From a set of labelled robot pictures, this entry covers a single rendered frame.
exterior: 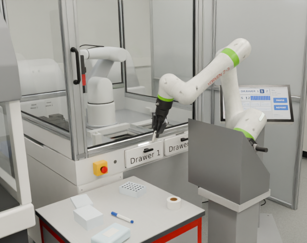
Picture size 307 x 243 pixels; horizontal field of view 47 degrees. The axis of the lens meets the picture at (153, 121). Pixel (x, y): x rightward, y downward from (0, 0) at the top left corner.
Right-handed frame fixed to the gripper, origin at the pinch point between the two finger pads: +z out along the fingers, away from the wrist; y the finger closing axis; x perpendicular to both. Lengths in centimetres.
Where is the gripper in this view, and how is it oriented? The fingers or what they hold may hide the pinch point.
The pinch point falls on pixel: (155, 136)
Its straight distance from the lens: 207.3
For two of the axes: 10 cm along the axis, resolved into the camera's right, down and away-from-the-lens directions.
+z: -2.1, 8.5, 4.9
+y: 6.1, 5.1, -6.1
